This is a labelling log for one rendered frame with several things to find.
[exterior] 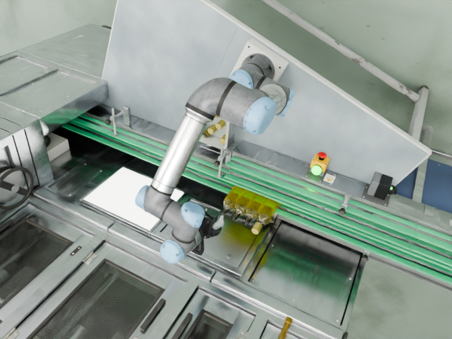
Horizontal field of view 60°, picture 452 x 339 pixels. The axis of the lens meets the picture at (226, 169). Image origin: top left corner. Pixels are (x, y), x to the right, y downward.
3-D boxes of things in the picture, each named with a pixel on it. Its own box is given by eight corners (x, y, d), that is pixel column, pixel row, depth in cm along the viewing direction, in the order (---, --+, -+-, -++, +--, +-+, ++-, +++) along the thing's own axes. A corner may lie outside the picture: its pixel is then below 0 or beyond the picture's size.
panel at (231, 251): (122, 168, 223) (79, 204, 198) (122, 164, 221) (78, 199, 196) (269, 230, 195) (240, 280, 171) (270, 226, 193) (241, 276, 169)
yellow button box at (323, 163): (313, 163, 190) (308, 171, 185) (316, 151, 186) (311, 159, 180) (327, 169, 188) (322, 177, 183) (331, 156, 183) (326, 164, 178)
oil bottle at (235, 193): (240, 184, 202) (220, 209, 186) (241, 176, 198) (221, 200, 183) (250, 188, 200) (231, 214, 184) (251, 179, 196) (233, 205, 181)
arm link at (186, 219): (169, 200, 118) (157, 229, 122) (201, 219, 116) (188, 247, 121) (180, 192, 125) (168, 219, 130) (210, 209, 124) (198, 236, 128)
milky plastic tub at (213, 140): (204, 132, 211) (196, 140, 204) (206, 95, 197) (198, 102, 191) (233, 143, 205) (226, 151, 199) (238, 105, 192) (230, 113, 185)
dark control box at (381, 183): (370, 183, 182) (366, 194, 176) (375, 170, 177) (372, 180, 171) (387, 190, 179) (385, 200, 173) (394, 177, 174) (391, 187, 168)
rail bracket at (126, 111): (131, 120, 227) (105, 138, 211) (129, 94, 217) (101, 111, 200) (138, 123, 226) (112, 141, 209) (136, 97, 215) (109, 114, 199)
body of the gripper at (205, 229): (219, 215, 143) (204, 227, 132) (214, 235, 146) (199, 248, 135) (201, 207, 146) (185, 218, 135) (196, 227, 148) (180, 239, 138)
